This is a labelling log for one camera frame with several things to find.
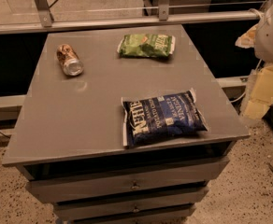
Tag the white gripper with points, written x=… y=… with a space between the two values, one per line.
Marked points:
x=260 y=37

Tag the orange soda can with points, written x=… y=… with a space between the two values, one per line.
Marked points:
x=69 y=60

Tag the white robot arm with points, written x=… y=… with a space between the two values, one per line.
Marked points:
x=259 y=94

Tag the green chip bag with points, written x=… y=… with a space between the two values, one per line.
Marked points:
x=147 y=46

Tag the blue Kettle chip bag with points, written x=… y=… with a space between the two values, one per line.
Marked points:
x=163 y=117

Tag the grey drawer cabinet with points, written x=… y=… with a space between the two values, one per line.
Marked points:
x=68 y=140

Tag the metal railing frame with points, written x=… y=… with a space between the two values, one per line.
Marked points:
x=39 y=16

